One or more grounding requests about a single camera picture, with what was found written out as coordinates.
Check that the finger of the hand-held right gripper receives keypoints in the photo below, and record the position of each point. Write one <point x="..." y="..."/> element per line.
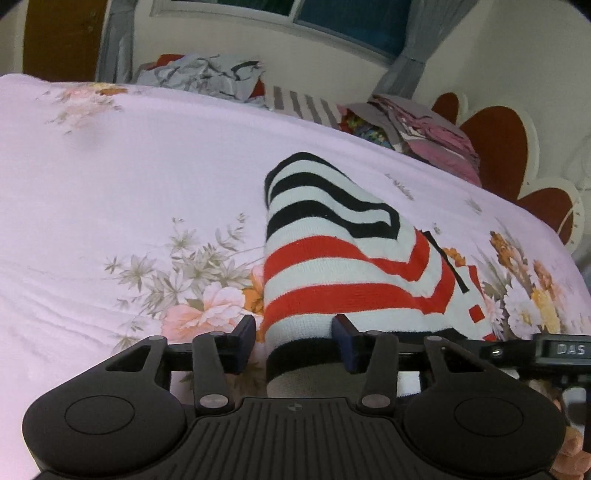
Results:
<point x="505" y="353"/>

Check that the grey white striped cloth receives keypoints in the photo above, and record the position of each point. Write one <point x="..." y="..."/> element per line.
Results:
<point x="300" y="104"/>

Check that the window with white frame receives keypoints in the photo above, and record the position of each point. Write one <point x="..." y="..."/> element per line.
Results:
<point x="323" y="18"/>

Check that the pink floral blanket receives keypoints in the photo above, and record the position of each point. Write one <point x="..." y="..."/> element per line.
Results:
<point x="115" y="184"/>

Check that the black red white striped sweater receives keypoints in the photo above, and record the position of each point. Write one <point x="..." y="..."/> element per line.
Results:
<point x="323" y="258"/>

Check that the grey curtain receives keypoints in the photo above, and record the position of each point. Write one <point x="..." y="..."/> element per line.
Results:
<point x="411" y="50"/>
<point x="115" y="41"/>

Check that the folded pink grey blankets stack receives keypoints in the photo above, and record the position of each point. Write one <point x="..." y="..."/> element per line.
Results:
<point x="434" y="134"/>

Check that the brown wooden door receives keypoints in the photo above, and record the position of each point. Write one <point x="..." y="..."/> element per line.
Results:
<point x="64" y="37"/>

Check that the crumpled grey clothes pile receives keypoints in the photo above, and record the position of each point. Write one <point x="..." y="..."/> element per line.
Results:
<point x="203" y="74"/>

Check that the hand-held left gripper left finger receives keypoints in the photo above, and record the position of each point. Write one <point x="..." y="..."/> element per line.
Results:
<point x="244" y="344"/>

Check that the white and brown scalloped headboard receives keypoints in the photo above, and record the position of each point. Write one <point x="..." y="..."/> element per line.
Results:
<point x="501" y="138"/>

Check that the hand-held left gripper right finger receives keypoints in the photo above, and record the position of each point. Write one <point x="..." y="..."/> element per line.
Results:
<point x="344" y="344"/>

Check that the colourful floral cloth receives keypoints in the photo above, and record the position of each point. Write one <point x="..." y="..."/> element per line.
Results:
<point x="364" y="131"/>

